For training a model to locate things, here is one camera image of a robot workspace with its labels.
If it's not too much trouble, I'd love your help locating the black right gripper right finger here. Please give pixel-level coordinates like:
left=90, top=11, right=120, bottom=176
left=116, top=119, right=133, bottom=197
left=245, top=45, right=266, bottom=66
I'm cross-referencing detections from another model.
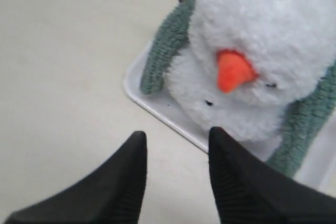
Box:
left=208, top=127, right=335, bottom=223

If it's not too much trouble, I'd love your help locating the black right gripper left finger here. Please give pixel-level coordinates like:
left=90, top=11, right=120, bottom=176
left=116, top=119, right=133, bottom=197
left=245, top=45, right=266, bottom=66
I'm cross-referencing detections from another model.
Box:
left=5, top=131, right=147, bottom=223

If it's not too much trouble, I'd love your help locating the white plush snowman toy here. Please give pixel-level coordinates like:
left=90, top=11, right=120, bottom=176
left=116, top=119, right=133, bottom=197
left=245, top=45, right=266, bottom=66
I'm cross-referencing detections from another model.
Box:
left=165, top=0, right=335, bottom=142

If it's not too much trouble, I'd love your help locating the green fuzzy scarf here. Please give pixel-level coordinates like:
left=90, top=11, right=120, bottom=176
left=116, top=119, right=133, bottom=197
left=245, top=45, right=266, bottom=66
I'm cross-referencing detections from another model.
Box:
left=139, top=0, right=335, bottom=178

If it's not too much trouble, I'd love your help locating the white rectangular tray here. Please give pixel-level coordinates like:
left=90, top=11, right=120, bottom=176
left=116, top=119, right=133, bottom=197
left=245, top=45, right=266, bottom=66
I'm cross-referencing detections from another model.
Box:
left=123, top=41, right=335, bottom=195

